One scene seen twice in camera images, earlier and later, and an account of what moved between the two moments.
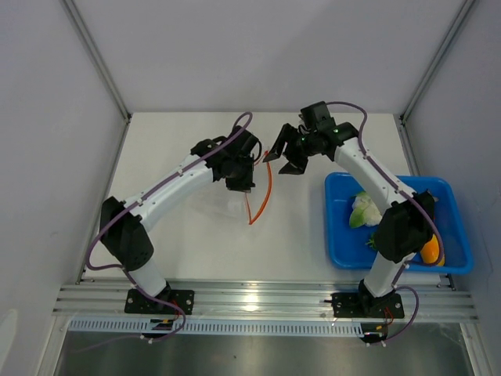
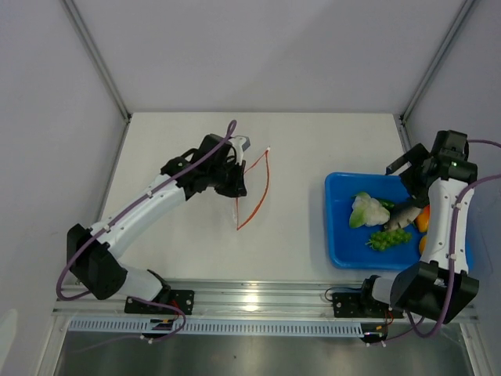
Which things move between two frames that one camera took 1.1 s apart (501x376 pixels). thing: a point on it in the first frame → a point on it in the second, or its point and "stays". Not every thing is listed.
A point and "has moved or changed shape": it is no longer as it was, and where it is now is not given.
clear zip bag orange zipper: (256, 197) has moved or changed shape
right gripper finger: (277, 150) → (418, 153)
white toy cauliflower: (365, 211) stays
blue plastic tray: (350, 248) stays
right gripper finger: (297, 160) → (419, 196)
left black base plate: (137, 302) stays
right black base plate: (364, 305) stays
